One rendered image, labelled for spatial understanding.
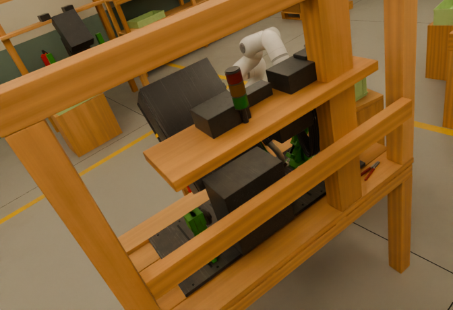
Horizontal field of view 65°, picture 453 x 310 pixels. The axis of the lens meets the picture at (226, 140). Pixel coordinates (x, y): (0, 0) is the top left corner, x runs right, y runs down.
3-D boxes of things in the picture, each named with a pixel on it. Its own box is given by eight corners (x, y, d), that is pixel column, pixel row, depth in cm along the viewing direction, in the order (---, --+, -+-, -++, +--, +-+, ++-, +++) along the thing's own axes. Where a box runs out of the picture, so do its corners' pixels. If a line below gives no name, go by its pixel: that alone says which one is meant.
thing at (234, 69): (224, 83, 114) (221, 71, 111) (237, 77, 115) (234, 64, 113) (233, 87, 110) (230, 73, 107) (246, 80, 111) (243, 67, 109)
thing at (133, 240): (115, 264, 190) (103, 245, 182) (317, 133, 243) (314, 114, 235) (123, 281, 179) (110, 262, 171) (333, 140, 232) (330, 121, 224)
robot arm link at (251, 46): (256, 77, 236) (234, 86, 233) (249, 62, 238) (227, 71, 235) (274, 43, 187) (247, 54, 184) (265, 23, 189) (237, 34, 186)
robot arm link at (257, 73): (241, 93, 244) (233, 61, 231) (265, 83, 247) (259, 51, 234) (249, 100, 234) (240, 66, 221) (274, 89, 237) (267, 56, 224)
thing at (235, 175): (222, 233, 168) (201, 178, 151) (270, 199, 179) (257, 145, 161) (243, 256, 154) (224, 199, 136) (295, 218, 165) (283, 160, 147)
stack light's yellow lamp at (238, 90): (228, 96, 116) (224, 83, 114) (240, 89, 118) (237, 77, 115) (236, 100, 112) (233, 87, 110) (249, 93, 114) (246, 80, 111)
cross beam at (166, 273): (149, 290, 117) (139, 273, 112) (402, 114, 162) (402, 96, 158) (156, 300, 113) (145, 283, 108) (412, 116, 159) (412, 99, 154)
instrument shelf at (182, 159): (146, 160, 124) (141, 151, 122) (329, 59, 155) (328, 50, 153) (176, 193, 104) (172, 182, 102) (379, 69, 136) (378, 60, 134)
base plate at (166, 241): (149, 241, 179) (147, 238, 178) (308, 139, 218) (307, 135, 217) (186, 298, 147) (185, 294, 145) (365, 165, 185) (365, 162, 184)
